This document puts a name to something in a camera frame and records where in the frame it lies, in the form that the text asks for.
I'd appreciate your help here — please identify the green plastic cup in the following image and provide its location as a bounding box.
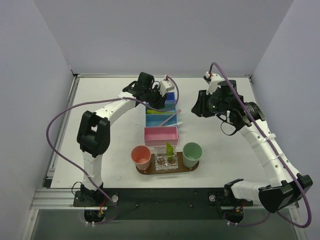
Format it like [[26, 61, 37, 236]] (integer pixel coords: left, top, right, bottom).
[[182, 142, 203, 168]]

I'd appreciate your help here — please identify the yellow-green toothpaste tube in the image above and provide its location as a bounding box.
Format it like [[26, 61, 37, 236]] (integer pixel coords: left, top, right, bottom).
[[146, 109, 161, 115], [166, 142, 174, 162]]

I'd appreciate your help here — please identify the pink plastic cup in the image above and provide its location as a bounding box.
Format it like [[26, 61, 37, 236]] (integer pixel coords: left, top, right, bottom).
[[131, 145, 152, 171]]

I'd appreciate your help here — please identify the clear textured plastic box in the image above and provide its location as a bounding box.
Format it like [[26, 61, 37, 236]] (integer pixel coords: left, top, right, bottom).
[[154, 146, 179, 171]]

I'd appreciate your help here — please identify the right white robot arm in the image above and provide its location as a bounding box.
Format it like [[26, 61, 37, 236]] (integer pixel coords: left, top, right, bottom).
[[191, 80, 313, 213]]

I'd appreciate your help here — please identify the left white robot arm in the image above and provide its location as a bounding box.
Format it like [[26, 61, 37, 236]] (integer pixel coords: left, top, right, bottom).
[[73, 72, 175, 207]]

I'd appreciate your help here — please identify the pink toothbrush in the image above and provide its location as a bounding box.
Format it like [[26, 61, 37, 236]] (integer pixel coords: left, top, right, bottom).
[[159, 109, 182, 127]]

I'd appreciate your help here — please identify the light blue toothpaste bin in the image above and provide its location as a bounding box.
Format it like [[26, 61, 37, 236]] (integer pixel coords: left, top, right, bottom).
[[145, 102, 176, 115]]

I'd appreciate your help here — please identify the white toothbrush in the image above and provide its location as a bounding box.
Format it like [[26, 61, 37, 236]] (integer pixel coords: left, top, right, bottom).
[[165, 121, 183, 127]]

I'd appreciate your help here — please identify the light blue toothbrush bin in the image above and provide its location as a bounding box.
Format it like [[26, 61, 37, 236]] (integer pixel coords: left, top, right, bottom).
[[145, 114, 178, 127]]

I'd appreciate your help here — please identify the brown wooden oval tray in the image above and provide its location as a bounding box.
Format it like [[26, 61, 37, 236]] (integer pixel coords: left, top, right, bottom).
[[136, 158, 200, 175]]

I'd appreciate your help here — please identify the dark blue bin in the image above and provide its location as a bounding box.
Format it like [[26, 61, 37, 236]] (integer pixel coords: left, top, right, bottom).
[[165, 92, 176, 103]]

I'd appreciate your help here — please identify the pink bin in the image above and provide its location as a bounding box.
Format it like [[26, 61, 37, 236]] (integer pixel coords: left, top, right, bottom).
[[144, 126, 179, 147]]

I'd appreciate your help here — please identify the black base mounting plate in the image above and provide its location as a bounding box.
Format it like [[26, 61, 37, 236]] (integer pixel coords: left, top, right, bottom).
[[73, 187, 253, 220]]

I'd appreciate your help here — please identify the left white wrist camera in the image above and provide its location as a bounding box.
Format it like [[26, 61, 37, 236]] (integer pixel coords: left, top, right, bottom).
[[159, 75, 175, 97]]

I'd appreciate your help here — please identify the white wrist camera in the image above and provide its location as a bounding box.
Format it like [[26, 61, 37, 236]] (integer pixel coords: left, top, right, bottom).
[[203, 71, 223, 95], [159, 75, 175, 97]]

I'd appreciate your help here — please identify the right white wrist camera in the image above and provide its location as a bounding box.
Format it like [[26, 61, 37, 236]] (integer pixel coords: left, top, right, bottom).
[[203, 71, 223, 95]]

